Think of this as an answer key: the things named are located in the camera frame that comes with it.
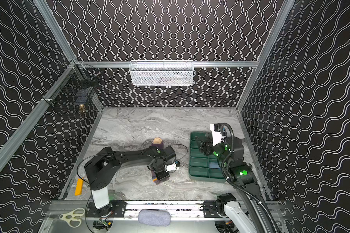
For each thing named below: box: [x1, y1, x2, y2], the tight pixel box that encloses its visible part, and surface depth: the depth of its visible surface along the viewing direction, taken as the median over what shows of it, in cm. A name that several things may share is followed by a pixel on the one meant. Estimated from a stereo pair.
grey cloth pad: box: [138, 208, 171, 227], surface depth 71 cm
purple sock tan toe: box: [151, 136, 164, 150], surface depth 102 cm
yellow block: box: [74, 178, 84, 196], surface depth 83 cm
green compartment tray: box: [188, 131, 227, 184], surface depth 89 cm
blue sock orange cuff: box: [209, 161, 221, 169], surface depth 87 cm
